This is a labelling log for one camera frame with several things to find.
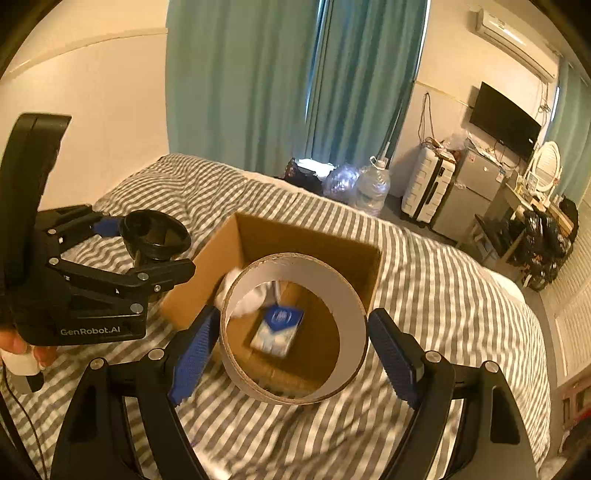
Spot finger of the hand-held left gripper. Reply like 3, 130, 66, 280
46, 257, 197, 315
39, 205, 123, 254

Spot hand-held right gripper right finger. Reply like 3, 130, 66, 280
367, 308, 539, 480

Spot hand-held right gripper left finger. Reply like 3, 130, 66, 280
50, 305, 222, 480

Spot cardboard tape roll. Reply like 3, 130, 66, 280
219, 253, 371, 407

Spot black plastic cup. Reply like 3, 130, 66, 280
119, 210, 191, 267

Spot brown cardboard box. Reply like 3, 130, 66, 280
159, 212, 385, 398

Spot person's left hand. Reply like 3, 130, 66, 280
0, 323, 57, 368

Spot grey striped bed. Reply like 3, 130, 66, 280
0, 153, 553, 480

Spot white cloth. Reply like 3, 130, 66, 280
213, 268, 279, 319

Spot blue and white carton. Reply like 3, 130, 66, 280
249, 305, 305, 357

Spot dark stool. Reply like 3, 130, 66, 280
457, 213, 514, 267

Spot large clear water jug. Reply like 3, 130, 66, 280
356, 156, 392, 217

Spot white suitcase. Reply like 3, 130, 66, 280
401, 144, 459, 223

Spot silver mini fridge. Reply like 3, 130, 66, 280
431, 148, 507, 244

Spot dark bag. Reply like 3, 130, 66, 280
283, 158, 334, 193

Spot teal curtain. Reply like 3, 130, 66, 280
551, 54, 591, 151
305, 0, 428, 172
165, 0, 326, 174

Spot black plastic bags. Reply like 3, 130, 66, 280
507, 196, 581, 292

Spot wooden desk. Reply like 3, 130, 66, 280
501, 181, 577, 243

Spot white oval mirror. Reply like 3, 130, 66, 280
525, 141, 563, 195

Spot white air conditioner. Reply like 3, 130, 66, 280
475, 7, 557, 85

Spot black cable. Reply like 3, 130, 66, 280
0, 360, 48, 480

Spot wall cables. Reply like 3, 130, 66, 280
418, 91, 437, 147

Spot black wall television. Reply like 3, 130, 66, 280
469, 82, 542, 162

